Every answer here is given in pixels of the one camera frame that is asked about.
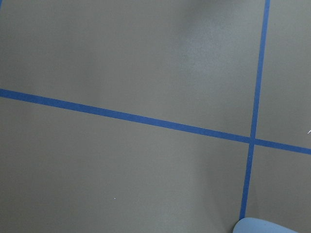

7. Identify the light blue cup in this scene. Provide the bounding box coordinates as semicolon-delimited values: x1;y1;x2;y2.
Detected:
233;217;296;233

